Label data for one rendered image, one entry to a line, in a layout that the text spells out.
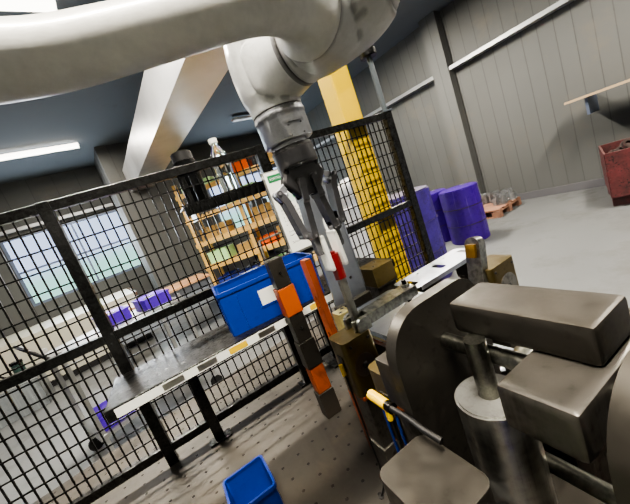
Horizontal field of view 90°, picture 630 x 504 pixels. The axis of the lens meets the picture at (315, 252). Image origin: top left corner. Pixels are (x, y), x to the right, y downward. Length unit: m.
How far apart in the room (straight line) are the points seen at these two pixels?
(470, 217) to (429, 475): 4.38
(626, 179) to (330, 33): 4.68
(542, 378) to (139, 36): 0.43
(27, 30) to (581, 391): 0.48
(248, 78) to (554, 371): 0.52
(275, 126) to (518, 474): 0.52
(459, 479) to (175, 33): 0.46
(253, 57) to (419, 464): 0.55
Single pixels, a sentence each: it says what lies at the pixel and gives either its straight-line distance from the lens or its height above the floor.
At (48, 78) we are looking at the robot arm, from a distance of 0.39.
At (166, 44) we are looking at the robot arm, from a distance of 0.39.
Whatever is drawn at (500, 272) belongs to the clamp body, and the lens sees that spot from 0.80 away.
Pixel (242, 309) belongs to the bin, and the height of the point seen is 1.09.
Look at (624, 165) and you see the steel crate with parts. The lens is 4.95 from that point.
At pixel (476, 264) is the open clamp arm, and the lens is 0.77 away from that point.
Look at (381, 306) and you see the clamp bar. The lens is 0.65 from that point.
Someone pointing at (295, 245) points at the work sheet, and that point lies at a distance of 1.15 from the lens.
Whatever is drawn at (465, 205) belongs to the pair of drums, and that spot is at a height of 0.53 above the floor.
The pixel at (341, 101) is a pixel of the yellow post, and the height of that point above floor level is 1.64.
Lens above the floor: 1.32
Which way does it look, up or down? 10 degrees down
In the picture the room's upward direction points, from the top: 20 degrees counter-clockwise
